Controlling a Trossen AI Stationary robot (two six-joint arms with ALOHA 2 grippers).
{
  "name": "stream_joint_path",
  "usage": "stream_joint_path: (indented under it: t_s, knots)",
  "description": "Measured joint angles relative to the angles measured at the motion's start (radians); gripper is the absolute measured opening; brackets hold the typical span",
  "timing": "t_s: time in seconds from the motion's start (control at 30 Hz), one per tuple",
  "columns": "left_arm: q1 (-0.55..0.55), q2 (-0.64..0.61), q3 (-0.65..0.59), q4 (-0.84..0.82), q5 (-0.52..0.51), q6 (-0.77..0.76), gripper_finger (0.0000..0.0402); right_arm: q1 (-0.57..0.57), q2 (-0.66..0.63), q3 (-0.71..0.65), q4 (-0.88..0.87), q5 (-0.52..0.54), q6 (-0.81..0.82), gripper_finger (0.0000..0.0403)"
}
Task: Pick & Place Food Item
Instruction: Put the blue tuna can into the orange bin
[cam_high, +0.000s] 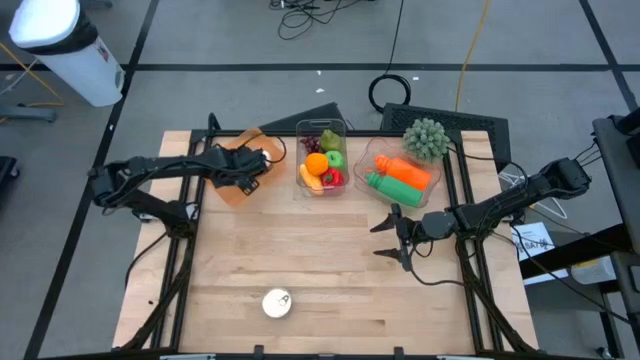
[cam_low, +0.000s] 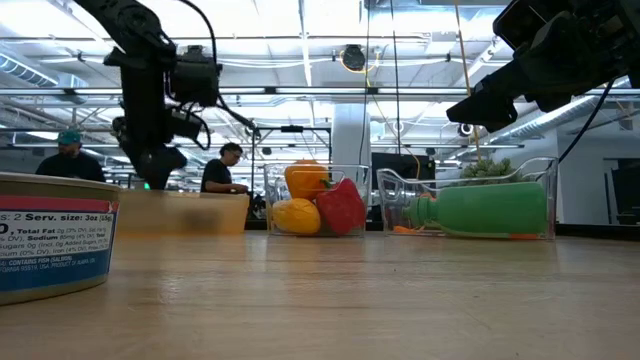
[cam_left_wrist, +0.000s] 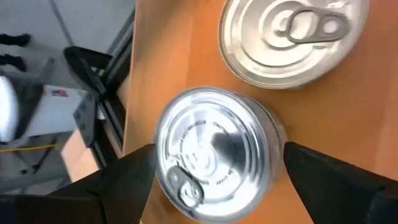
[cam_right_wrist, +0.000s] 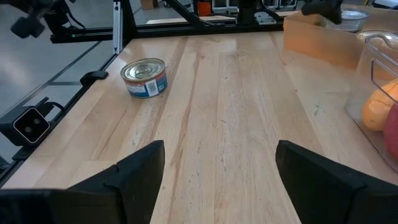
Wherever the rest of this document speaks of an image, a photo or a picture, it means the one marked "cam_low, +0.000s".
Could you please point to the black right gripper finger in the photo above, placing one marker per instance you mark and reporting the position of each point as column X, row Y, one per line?
column 487, row 107

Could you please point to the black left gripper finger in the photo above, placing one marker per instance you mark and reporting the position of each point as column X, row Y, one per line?
column 160, row 167

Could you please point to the green squeeze bottle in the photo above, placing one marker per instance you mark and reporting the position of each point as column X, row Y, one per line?
column 485, row 210

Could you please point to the orange toy fruit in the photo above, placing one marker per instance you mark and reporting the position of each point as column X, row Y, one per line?
column 305, row 180

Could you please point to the red toy bell pepper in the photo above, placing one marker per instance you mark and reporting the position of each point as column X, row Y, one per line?
column 342, row 207

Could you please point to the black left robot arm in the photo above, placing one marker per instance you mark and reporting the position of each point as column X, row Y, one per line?
column 130, row 20

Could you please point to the person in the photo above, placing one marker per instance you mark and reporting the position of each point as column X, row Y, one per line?
column 70, row 167
column 217, row 175

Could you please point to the green artificial succulent plant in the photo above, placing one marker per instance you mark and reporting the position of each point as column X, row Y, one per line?
column 485, row 170

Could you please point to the orange translucent plastic bin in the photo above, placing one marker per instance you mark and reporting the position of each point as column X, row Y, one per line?
column 225, row 215

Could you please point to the wide clear plastic bin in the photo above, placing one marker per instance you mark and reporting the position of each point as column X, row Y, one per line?
column 395, row 185

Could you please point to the blue label tin can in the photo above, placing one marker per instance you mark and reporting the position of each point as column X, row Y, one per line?
column 50, row 240

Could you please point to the narrow clear plastic bin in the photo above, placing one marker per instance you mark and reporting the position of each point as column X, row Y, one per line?
column 360, row 172

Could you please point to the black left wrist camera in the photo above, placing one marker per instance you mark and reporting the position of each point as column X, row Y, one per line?
column 195, row 75

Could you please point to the black background rig frame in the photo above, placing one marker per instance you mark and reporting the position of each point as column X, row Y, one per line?
column 292, row 129

